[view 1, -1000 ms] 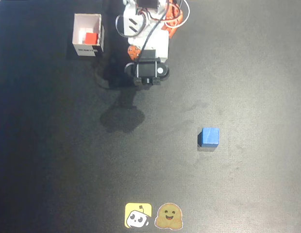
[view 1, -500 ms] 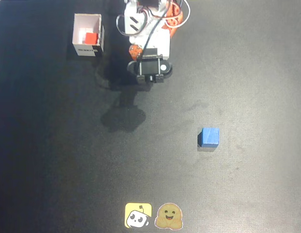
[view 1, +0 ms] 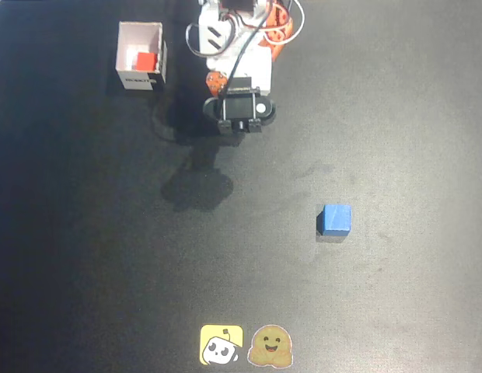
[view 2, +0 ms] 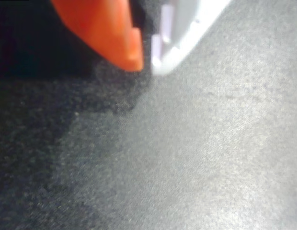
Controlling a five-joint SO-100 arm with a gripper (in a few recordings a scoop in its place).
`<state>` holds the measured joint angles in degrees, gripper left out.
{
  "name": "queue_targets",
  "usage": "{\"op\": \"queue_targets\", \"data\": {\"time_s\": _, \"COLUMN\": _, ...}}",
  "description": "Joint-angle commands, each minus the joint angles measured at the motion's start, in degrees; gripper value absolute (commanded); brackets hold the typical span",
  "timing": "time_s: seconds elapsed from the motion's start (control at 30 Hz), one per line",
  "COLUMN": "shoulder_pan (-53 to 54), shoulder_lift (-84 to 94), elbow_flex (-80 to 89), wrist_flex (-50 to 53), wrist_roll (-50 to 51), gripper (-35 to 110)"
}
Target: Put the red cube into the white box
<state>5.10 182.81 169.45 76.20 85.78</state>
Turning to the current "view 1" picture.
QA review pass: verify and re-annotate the white cardboard box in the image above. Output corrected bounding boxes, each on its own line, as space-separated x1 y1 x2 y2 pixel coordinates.
115 20 169 92

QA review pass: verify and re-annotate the white cable loop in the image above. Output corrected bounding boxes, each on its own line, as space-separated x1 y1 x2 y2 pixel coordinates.
264 0 306 47

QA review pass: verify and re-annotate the dark servo wire loop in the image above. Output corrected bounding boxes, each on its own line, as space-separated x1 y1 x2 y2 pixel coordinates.
184 21 236 58

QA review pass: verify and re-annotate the hugging face emoji sticker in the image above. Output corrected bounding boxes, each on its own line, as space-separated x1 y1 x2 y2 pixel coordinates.
246 323 295 368

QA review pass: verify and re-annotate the black camera cable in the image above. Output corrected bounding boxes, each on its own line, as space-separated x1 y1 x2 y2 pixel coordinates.
217 0 293 96

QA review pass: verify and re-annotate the red cube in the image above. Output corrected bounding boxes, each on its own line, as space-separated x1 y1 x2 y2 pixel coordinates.
135 51 159 72

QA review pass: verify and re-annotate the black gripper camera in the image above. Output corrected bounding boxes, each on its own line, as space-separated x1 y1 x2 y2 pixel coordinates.
202 76 278 136

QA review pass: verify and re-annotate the blue cube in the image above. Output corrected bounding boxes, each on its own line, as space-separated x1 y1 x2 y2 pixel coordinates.
316 204 353 237

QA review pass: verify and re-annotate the yellow robot face sticker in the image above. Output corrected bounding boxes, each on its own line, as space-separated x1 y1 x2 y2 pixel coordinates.
199 323 245 367

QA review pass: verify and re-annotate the black table mat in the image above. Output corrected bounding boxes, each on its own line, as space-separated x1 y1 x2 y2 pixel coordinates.
0 0 482 373

